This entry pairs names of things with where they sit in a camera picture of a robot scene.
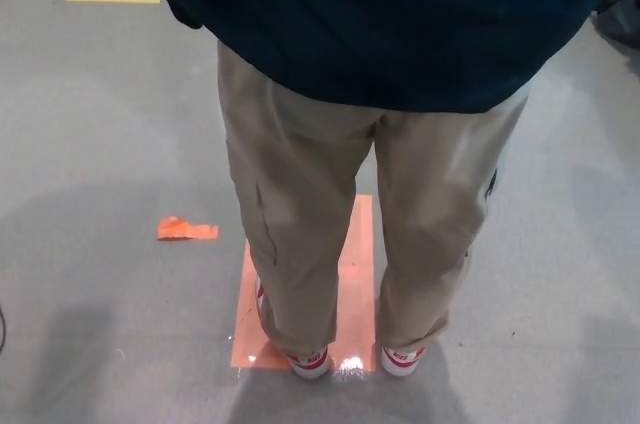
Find red white right sneaker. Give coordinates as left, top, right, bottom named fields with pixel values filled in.
left=380, top=343, right=427, bottom=378

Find crumpled orange tape scrap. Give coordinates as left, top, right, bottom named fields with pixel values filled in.
left=156, top=215, right=220, bottom=244

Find khaki trousers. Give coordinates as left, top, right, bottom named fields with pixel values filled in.
left=215, top=41, right=531, bottom=356

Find orange rectangular floor marker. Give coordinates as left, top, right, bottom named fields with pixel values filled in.
left=229, top=194, right=377, bottom=374

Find red white sneaker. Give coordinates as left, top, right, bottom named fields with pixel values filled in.
left=254, top=276, right=332, bottom=379
left=380, top=343, right=427, bottom=378

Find navy blue coat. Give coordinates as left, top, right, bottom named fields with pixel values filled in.
left=130, top=0, right=640, bottom=115

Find red white left sneaker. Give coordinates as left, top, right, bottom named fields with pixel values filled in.
left=254, top=276, right=332, bottom=379

